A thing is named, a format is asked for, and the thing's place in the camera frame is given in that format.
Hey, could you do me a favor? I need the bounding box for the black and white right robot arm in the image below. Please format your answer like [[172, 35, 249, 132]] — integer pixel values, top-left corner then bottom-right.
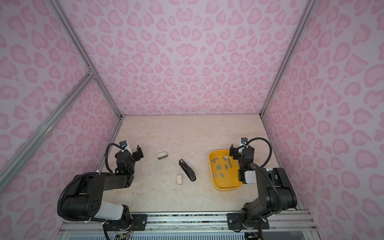
[[227, 146, 298, 233]]

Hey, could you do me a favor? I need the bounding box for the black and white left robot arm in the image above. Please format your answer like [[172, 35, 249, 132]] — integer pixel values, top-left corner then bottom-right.
[[57, 141, 144, 231]]

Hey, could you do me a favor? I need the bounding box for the yellow plastic tray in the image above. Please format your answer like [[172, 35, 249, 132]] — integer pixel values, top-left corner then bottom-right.
[[209, 149, 242, 192]]

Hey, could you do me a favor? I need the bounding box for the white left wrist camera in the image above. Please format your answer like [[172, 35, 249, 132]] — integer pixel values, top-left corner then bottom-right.
[[119, 140, 133, 155]]

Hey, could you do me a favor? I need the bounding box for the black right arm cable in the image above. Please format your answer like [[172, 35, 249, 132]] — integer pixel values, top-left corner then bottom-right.
[[247, 137, 273, 169]]

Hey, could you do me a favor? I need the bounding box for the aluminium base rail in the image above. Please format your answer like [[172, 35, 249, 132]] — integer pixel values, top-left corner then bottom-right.
[[56, 210, 320, 240]]

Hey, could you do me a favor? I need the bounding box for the aluminium frame bar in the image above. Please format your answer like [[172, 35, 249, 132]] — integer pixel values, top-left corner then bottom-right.
[[1, 70, 95, 193]]

